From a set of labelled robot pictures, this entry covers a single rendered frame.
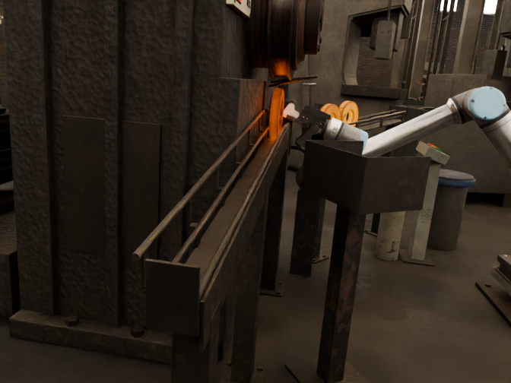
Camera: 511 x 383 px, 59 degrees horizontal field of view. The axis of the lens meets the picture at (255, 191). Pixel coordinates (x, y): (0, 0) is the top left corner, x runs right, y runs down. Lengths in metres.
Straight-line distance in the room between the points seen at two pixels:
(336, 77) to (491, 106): 2.69
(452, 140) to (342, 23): 1.46
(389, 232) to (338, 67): 2.29
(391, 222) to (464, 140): 1.63
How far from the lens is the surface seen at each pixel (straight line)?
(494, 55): 5.52
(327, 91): 4.39
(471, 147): 3.93
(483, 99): 1.82
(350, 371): 1.54
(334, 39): 4.41
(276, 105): 1.63
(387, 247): 2.45
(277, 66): 1.60
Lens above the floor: 0.88
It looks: 14 degrees down
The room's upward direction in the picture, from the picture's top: 4 degrees clockwise
